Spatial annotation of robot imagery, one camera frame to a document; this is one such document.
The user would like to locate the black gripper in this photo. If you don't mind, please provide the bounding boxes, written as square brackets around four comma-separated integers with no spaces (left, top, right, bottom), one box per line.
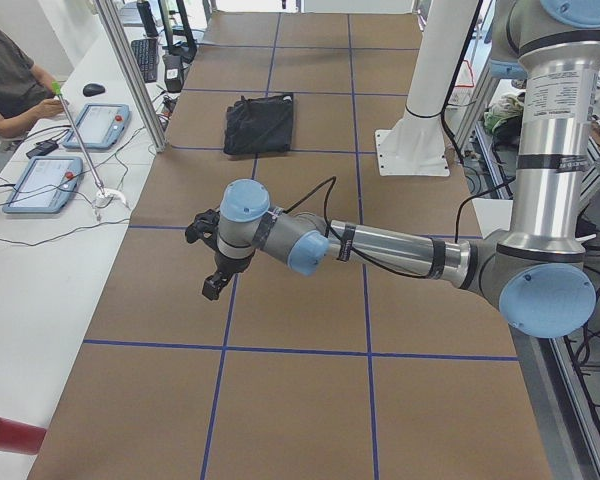
[202,251,253,301]

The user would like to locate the black graphic t-shirt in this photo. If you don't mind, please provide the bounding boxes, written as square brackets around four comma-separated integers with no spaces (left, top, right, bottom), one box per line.
[223,93,294,155]

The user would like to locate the pile of clothes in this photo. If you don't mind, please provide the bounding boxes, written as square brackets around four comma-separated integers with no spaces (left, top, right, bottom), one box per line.
[483,93,525,144]

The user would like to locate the reacher grabber stick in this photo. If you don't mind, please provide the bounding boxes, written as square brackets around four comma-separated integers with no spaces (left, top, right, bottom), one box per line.
[51,81,130,221]

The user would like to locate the near teach pendant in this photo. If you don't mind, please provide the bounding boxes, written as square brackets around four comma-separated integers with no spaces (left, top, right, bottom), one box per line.
[2,156,84,215]

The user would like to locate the teach pendant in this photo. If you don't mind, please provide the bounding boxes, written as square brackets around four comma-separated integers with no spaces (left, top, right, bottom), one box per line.
[76,103,131,150]
[2,156,84,215]

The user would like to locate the far teach pendant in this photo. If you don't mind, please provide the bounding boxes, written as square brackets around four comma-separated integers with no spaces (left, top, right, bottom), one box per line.
[76,103,131,150]

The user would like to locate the black power adapter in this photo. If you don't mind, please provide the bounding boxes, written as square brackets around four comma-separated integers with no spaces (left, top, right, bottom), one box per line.
[26,140,59,158]

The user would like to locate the black computer mouse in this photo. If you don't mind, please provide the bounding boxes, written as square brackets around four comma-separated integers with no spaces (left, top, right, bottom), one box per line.
[82,83,106,97]

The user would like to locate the black keyboard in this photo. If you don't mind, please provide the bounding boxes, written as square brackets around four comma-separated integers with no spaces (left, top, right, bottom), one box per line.
[130,38,158,83]

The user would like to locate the red cylinder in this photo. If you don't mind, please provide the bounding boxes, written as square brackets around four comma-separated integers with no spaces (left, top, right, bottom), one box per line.
[0,417,47,455]

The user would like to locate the seated person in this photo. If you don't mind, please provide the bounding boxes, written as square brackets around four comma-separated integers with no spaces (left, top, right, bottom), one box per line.
[0,30,64,138]

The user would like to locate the white plastic chair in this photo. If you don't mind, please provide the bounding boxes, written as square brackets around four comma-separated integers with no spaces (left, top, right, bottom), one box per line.
[471,197,598,246]

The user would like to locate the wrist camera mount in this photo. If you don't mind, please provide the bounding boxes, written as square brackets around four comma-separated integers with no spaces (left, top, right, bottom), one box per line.
[185,209,220,250]

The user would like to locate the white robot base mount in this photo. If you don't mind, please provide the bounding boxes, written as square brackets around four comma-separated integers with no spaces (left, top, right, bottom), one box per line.
[375,0,481,177]

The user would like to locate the aluminium frame post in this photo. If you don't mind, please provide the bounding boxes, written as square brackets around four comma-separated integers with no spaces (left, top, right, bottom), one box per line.
[94,0,167,153]

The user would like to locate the aluminium side frame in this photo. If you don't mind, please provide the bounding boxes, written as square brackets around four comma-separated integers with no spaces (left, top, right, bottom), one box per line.
[452,49,600,480]

